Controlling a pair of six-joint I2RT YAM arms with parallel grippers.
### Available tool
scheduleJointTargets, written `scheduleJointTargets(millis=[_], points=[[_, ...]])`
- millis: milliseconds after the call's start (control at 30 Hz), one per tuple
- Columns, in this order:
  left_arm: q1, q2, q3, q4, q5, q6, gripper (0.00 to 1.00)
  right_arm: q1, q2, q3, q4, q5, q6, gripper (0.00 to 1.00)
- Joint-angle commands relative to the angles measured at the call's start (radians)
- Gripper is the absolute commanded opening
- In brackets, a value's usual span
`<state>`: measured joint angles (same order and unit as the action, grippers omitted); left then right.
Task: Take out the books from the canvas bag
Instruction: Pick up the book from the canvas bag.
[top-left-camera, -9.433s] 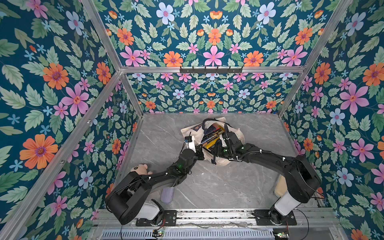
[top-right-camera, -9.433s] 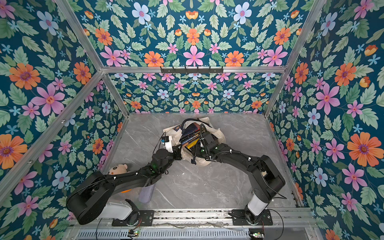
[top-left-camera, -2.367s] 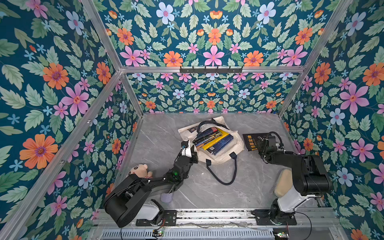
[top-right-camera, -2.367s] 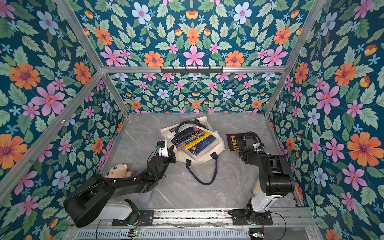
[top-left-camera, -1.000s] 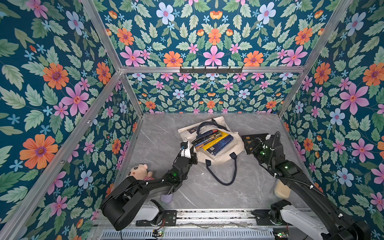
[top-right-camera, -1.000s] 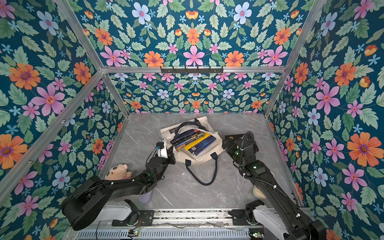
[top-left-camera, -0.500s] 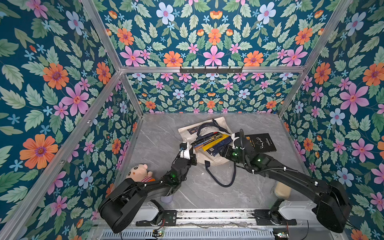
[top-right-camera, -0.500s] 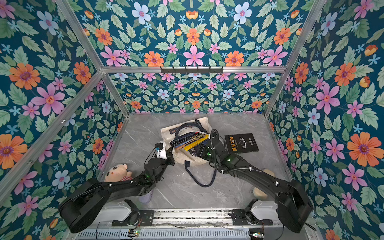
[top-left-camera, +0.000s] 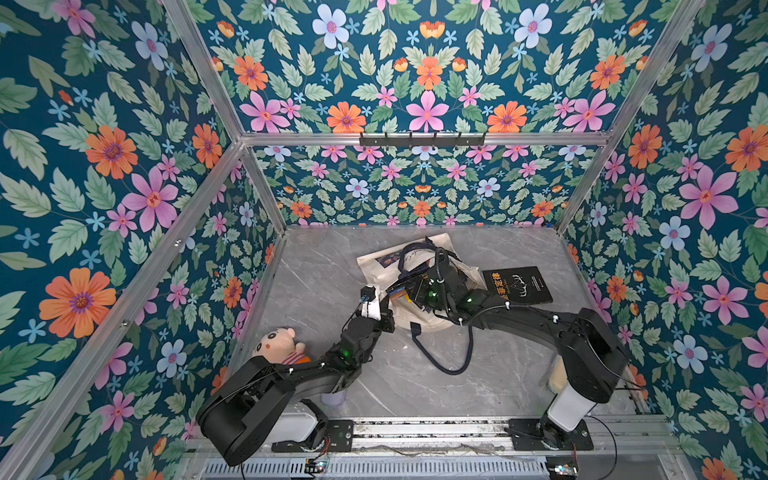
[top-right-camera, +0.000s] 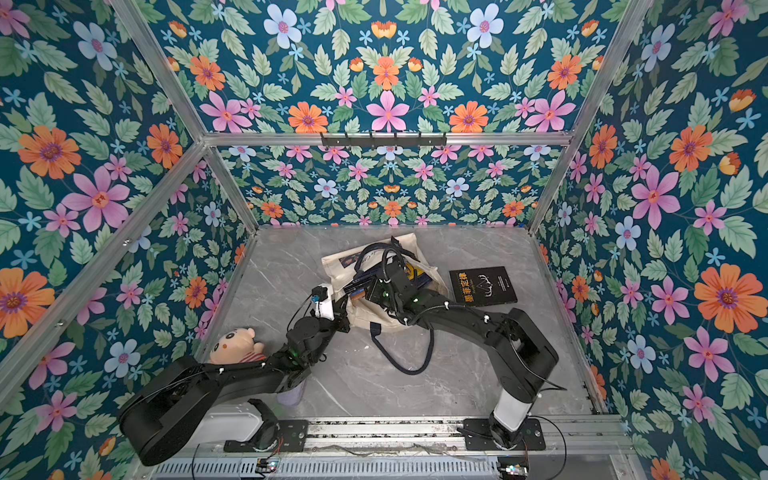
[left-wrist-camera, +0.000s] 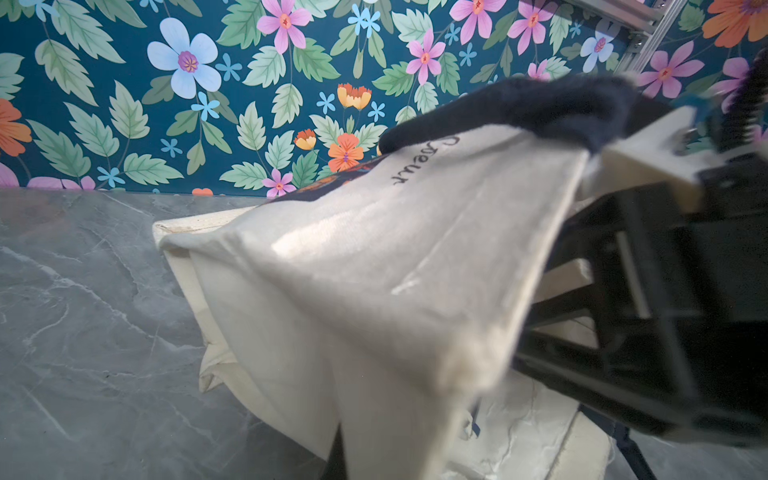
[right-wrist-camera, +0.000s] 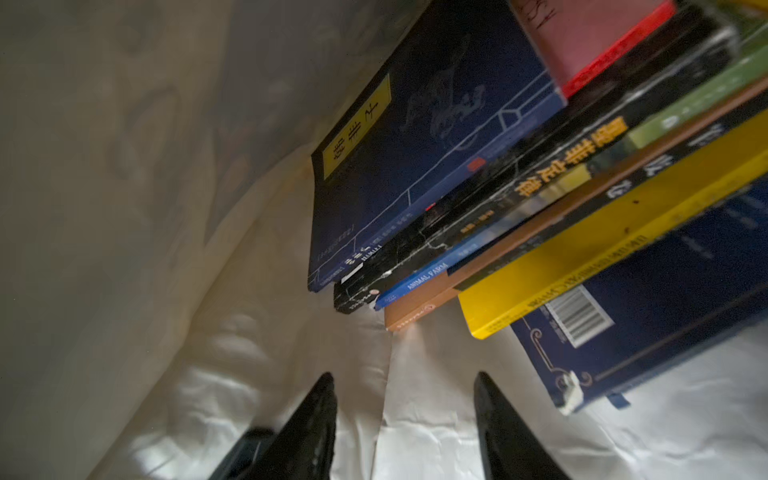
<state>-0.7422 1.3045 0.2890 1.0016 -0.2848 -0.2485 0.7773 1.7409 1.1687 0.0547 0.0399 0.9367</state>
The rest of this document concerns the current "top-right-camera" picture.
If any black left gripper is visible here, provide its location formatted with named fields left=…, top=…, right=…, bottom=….
left=304, top=294, right=349, bottom=366

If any cream canvas tote bag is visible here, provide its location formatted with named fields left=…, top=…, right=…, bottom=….
left=321, top=232, right=451, bottom=377

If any black book gold title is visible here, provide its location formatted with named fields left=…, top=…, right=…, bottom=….
left=449, top=266, right=518, bottom=307

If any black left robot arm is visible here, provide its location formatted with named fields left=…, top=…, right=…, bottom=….
left=118, top=296, right=350, bottom=466

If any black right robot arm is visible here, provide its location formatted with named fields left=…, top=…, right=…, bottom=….
left=365, top=248, right=559, bottom=449

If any yellow spine book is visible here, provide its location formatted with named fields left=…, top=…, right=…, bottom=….
left=405, top=262, right=424, bottom=281

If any purple pouch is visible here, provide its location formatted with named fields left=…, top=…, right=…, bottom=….
left=276, top=381, right=306, bottom=408

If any plush doll toy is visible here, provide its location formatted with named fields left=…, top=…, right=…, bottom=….
left=209, top=328, right=266, bottom=365

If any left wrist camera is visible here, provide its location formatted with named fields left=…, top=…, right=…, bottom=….
left=310, top=284, right=335, bottom=320

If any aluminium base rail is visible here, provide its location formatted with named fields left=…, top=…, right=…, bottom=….
left=131, top=414, right=645, bottom=479

